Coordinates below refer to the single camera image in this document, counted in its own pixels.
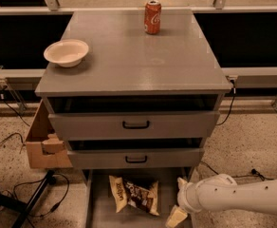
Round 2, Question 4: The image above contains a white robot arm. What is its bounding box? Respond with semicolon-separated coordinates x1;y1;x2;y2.
165;174;277;228

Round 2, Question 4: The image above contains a brown chip bag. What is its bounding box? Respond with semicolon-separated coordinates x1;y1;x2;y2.
109;176;158;216

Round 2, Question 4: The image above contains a grey bottom drawer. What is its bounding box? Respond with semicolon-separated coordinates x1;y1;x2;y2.
83;167;193;228

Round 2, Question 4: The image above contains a black floor cable right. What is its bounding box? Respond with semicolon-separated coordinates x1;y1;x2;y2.
200;161;275;182

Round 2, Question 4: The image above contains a cardboard box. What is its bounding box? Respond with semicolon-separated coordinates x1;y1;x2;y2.
26;102;72;169

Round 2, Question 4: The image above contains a black drawer handle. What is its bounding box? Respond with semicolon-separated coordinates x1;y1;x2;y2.
122;121;150;130
124;156;148;163

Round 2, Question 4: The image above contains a black top drawer handle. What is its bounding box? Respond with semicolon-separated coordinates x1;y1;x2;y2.
122;121;150;130

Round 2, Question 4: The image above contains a black middle drawer handle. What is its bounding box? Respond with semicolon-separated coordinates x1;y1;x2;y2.
124;156;148;163

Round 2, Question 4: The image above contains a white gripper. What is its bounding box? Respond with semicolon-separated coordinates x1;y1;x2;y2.
165;177;202;228

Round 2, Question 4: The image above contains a black cabinet power cable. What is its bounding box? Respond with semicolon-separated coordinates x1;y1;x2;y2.
215;79;237;127

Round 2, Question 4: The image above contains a black tripod stand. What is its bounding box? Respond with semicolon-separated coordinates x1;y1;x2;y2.
0;170;54;228

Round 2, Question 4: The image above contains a metal rail bracket left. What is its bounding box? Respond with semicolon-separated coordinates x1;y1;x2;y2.
0;66;28;116

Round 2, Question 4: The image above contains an orange soda can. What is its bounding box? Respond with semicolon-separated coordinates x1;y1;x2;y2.
144;0;161;34

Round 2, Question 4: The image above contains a black floor cable left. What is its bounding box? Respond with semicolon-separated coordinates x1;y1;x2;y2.
0;171;70;219

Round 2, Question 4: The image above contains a grey middle drawer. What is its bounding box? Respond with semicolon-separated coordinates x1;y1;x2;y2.
68;139;204;169

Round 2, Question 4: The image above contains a white paper bowl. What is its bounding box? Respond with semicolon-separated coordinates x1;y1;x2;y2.
44;39;89;67

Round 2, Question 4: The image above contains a black floor cable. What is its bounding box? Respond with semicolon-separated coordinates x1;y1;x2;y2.
200;161;275;182
0;171;70;219

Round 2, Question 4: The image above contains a grey top drawer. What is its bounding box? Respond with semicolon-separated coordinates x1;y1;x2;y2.
49;95;219;141

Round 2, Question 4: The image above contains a grey drawer cabinet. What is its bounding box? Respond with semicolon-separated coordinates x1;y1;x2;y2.
34;9;233;176

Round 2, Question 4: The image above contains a grey drawer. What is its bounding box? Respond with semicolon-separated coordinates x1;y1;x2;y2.
49;95;219;141
83;167;193;228
68;139;204;169

